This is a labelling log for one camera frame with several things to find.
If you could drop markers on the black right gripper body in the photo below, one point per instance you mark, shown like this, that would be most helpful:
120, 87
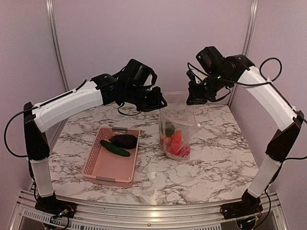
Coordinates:
215, 82

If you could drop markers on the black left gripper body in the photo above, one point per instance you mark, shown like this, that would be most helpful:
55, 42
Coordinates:
144, 101

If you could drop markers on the green toy avocado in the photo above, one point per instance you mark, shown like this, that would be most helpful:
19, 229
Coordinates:
169, 129

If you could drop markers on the clear zip top bag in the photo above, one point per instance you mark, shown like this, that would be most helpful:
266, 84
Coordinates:
182, 116

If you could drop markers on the red lychee fruit bunch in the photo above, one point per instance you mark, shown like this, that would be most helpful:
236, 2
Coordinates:
165, 141

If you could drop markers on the green toy cucumber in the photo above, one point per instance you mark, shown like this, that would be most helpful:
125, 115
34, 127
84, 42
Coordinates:
114, 149

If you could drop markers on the pink perforated plastic basket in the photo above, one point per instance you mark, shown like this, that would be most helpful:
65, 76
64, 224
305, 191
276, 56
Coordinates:
105, 167

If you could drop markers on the red toy tomato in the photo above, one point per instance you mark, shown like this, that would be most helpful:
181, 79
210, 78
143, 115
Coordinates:
183, 151

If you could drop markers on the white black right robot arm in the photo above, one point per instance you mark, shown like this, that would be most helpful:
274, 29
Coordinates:
288, 121

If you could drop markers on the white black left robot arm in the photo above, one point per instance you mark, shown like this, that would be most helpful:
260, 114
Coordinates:
38, 118

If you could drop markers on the dark purple toy eggplant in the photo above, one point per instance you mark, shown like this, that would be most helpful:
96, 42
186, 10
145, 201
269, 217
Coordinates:
125, 141

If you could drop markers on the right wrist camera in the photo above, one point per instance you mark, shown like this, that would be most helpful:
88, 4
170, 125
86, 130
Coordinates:
196, 77

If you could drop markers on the right aluminium corner post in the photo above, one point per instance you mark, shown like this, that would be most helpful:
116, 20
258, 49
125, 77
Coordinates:
244, 14

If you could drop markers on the aluminium corner post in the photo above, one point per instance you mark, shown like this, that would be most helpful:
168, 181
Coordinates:
244, 14
55, 40

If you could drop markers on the left aluminium corner post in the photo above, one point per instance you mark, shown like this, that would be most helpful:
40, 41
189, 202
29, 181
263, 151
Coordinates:
55, 40

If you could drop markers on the aluminium front frame rail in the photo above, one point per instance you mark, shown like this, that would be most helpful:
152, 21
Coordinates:
92, 215

